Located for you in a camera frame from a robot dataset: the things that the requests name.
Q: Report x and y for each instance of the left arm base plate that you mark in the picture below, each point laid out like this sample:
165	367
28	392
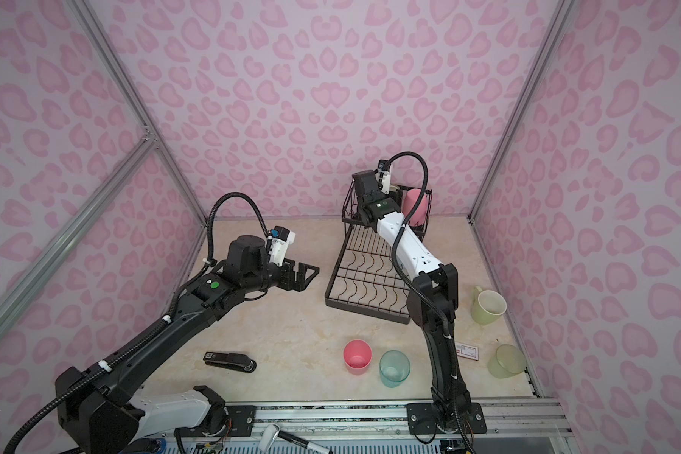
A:
232	421

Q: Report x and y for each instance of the black marker pen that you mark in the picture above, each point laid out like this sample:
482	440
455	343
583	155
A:
274	432

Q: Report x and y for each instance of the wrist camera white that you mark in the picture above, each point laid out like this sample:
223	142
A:
279	240
384	176

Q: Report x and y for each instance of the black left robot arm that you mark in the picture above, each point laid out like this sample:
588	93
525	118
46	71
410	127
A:
98	407

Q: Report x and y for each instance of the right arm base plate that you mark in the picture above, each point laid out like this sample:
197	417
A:
427	419

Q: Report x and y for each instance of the pink plastic cup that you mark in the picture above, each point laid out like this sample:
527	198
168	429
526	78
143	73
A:
415	197
358	356

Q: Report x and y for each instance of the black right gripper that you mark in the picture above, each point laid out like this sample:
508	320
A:
400	193

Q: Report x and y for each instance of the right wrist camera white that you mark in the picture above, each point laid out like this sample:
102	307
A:
384	176

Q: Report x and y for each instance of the aluminium front rail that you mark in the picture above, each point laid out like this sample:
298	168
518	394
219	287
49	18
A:
508	418

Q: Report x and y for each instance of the small red white card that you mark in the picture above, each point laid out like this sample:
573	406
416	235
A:
467	351

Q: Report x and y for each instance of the pale yellow translucent cup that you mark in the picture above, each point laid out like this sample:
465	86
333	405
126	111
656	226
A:
507	361

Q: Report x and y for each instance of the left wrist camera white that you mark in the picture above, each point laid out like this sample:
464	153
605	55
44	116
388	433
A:
279	240

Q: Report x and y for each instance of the black wire dish rack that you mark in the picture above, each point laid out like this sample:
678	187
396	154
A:
364	280

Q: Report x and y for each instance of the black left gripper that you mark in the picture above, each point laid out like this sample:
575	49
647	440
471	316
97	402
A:
291	276

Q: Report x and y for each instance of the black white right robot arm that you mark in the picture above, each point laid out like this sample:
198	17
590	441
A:
433	295

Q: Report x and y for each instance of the teal translucent plastic cup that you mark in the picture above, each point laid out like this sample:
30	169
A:
394	368

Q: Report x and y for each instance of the black stapler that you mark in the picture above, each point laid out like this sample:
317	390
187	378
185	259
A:
231	361

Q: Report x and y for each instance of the pale green ceramic mug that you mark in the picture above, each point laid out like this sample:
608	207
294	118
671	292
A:
487	306

